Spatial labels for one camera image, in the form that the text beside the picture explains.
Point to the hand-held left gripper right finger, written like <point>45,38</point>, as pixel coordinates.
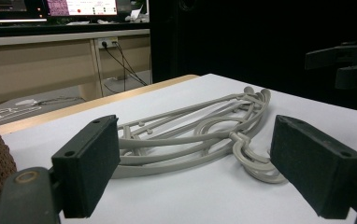
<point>317,168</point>

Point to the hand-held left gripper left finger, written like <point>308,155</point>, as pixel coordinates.
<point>86,165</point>

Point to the grey plastic clothes hanger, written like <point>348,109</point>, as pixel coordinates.
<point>154,169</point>
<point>173,140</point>
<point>167,155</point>

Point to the black curtain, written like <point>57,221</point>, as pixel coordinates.
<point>245,37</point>

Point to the lit computer monitor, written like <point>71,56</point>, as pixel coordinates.
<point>83,7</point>

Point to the white papers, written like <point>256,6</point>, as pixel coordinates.
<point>136,15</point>

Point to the dark computer monitor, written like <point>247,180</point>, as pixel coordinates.
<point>11,12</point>

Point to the wooden shelf frame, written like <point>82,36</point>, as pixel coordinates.
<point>42,62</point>

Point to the white wall power socket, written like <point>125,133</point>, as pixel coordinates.
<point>111,40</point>

